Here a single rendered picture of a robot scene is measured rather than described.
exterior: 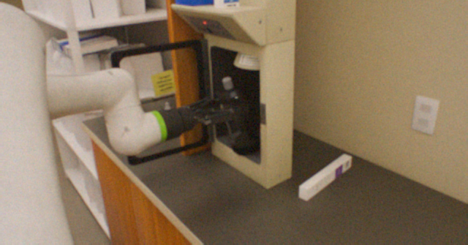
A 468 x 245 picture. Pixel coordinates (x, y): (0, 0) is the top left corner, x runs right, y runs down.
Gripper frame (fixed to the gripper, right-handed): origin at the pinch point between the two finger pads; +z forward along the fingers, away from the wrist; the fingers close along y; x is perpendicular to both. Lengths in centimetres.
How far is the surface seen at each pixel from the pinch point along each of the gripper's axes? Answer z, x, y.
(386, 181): 35, 26, -36
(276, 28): 5.6, -25.1, -13.9
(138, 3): 25, -22, 124
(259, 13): -0.2, -29.6, -13.9
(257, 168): 2.5, 20.7, -8.9
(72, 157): -13, 104, 210
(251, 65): 4.8, -12.7, -3.8
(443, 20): 45, -25, -40
